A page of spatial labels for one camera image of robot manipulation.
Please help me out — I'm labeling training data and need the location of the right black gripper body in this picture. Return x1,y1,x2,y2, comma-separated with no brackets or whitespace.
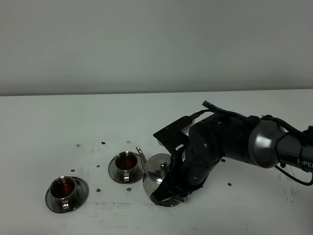
154,116,223,194

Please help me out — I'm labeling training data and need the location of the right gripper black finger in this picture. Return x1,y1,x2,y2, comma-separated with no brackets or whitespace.
151,146,187,205

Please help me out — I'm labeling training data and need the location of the stainless steel teapot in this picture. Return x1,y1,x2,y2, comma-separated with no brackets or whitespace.
136,147,171,200

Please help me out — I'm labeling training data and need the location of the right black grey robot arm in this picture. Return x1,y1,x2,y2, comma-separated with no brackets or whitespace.
150,114,313,205

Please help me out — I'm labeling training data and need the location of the steel teacup near teapot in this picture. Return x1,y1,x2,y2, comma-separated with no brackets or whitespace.
114,151,138,183

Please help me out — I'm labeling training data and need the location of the steel saucer near teapot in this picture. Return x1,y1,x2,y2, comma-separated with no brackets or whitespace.
108,151,144,184

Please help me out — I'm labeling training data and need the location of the steel saucer far left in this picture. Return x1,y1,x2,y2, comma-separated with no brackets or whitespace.
45,176,89,214

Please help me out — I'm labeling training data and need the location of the steel teacup far left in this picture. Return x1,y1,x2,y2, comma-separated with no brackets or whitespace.
49,176,77,210

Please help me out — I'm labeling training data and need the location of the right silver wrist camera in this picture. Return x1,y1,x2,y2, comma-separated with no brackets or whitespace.
181,120,195,134

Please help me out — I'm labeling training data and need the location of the right black camera cable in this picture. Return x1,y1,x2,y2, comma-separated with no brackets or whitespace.
190,100,260,122

